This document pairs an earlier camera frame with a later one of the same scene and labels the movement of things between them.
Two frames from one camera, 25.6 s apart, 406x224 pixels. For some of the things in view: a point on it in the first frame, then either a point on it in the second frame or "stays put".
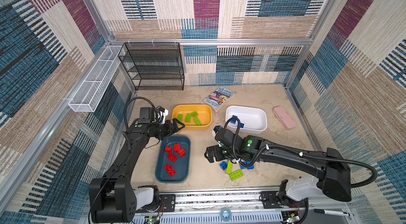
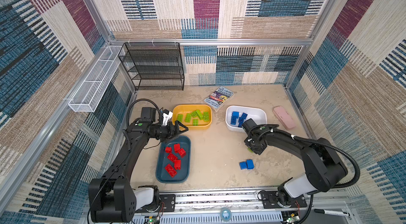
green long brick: (197, 121) -> (200, 114)
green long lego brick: (188, 117) stays put
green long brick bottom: (236, 175) -> (206, 117)
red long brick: (172, 157) stays put
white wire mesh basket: (85, 98) stays put
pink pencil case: (285, 118) stays put
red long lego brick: (170, 169) stays put
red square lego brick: (182, 152) stays put
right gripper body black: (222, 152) -> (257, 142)
